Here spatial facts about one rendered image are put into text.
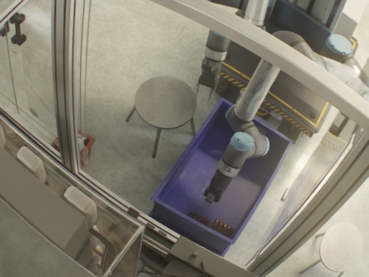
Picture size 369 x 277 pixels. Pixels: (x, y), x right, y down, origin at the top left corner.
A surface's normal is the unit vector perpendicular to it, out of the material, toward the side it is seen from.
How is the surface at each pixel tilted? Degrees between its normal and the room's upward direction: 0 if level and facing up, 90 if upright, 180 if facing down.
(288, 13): 90
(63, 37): 90
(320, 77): 0
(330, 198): 90
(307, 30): 90
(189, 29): 0
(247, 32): 0
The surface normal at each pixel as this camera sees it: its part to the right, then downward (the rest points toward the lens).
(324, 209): -0.51, 0.71
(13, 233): 0.15, -0.49
